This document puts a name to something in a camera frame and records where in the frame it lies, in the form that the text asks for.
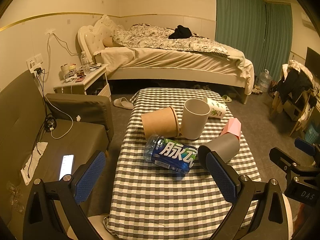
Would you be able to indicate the large water jug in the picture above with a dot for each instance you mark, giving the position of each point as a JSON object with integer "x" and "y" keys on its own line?
{"x": 264, "y": 80}

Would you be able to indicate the floral duvet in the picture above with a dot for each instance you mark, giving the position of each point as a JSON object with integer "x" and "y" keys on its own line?
{"x": 150, "y": 36}

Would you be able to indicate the grey plastic cup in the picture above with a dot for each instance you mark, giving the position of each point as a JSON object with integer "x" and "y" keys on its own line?
{"x": 226, "y": 146}

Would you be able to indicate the dark grey sofa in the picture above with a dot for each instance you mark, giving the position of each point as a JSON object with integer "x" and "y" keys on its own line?
{"x": 43, "y": 133}

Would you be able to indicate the blue drink bottle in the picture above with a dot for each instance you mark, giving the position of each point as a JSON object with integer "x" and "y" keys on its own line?
{"x": 169, "y": 154}

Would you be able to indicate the checkered tablecloth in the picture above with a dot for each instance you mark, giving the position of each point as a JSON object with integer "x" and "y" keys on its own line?
{"x": 152, "y": 202}

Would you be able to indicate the green slipper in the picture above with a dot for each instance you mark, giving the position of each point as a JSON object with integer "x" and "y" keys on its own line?
{"x": 226, "y": 99}

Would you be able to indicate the clear water bottle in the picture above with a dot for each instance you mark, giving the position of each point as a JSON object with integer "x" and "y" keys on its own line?
{"x": 85, "y": 62}

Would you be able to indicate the smartphone lit screen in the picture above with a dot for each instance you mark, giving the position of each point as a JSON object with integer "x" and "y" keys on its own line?
{"x": 66, "y": 165}

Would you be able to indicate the chair with clothes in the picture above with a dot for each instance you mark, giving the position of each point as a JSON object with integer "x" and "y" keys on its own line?
{"x": 295, "y": 89}

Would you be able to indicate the black clothing on bed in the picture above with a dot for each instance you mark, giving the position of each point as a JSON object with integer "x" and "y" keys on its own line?
{"x": 181, "y": 32}

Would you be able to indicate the brown paper cup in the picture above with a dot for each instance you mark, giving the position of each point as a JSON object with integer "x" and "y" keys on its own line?
{"x": 161, "y": 122}

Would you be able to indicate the pink faceted cup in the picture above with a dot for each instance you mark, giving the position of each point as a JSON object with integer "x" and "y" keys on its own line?
{"x": 233, "y": 127}

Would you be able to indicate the white nightstand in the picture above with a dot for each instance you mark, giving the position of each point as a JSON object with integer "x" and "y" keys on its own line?
{"x": 94, "y": 83}

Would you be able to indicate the white bed frame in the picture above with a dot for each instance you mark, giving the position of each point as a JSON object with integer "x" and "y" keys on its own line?
{"x": 149, "y": 63}

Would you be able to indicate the beige slipper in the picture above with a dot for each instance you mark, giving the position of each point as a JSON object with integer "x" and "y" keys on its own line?
{"x": 123, "y": 103}

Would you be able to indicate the green curtain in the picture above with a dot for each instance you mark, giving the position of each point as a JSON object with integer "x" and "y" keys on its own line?
{"x": 261, "y": 30}

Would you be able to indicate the dark television screen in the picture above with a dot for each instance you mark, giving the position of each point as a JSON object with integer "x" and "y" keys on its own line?
{"x": 312, "y": 62}

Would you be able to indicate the white floral paper cup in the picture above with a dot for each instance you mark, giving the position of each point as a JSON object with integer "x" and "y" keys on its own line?
{"x": 217, "y": 109}

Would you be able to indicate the blue laundry basket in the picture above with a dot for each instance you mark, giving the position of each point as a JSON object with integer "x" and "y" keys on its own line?
{"x": 311, "y": 134}

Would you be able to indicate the beige plastic cup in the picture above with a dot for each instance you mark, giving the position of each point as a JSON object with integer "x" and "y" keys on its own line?
{"x": 194, "y": 118}

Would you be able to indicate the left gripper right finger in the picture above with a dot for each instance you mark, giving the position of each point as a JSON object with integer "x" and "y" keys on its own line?
{"x": 258, "y": 209}

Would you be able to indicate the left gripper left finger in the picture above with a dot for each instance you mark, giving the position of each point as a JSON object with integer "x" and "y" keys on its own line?
{"x": 42, "y": 220}

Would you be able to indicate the wall power outlet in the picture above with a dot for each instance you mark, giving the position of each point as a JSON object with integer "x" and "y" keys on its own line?
{"x": 34, "y": 62}

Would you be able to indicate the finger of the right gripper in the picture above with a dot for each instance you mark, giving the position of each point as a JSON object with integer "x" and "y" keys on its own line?
{"x": 308, "y": 148}

